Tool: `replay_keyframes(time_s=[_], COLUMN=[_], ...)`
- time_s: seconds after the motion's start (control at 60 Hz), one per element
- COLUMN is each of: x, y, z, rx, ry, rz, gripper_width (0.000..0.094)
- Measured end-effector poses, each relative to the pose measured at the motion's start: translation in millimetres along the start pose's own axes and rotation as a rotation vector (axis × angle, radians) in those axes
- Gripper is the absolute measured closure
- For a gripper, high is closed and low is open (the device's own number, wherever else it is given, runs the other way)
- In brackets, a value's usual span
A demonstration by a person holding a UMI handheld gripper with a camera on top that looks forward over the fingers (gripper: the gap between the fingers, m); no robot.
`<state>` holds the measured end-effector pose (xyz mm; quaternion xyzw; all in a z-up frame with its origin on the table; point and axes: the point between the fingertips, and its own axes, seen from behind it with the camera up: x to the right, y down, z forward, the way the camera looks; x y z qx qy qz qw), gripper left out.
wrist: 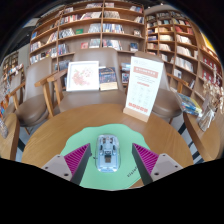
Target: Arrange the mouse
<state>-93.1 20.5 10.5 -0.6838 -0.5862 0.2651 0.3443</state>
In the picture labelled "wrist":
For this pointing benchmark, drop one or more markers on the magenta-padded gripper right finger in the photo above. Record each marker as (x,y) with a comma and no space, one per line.
(146,160)

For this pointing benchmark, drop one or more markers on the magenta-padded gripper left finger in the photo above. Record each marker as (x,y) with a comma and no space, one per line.
(78,160)

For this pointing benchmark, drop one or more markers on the transparent computer mouse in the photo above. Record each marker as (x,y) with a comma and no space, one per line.
(107,153)

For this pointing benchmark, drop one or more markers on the green round mouse pad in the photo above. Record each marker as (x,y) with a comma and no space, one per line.
(106,181)

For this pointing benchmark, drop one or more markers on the wooden table with rim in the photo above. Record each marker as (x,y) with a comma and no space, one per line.
(206,143)

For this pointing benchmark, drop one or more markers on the colourful magazine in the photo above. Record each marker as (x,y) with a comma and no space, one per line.
(190,104)

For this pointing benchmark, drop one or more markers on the glass vase with dried flowers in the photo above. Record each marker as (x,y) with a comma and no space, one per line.
(206,120)

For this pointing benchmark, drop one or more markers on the white sign on wooden base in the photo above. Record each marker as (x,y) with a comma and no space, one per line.
(143,86)

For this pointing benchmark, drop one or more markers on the white framed red print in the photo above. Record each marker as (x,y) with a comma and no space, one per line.
(82,76)

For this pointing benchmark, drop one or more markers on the dark cover book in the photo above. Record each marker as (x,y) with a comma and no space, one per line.
(108,77)

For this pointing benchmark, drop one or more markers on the tall wooden book shelf unit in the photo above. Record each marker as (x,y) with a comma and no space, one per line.
(183,50)

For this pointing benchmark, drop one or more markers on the distant wooden book shelf unit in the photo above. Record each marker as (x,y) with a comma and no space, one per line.
(10,63)

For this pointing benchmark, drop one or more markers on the wide wooden book shelf unit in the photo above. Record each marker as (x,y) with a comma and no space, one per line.
(90,30)

